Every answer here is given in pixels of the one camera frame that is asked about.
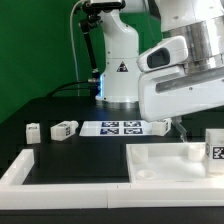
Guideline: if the white cable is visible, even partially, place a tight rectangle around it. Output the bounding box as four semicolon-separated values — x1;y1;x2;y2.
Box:
69;0;88;84

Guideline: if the white marker base plate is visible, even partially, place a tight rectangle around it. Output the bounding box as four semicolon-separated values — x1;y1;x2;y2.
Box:
80;120;152;137

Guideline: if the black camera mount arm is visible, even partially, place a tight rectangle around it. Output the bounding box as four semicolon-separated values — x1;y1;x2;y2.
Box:
79;0;126;80

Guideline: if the white square tabletop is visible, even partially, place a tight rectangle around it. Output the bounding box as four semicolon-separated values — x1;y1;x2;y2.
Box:
126;142;220;183

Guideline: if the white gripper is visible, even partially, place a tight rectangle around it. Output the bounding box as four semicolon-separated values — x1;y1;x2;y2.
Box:
137;36;224;142

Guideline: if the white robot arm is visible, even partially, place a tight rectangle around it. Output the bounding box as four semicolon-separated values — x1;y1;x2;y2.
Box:
90;0;224;137

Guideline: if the black cable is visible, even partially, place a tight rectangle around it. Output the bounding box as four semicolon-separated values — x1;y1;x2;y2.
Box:
46;79;101;98

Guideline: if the white U-shaped obstacle fence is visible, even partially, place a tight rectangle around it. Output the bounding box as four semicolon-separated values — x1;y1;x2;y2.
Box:
0;149;224;210

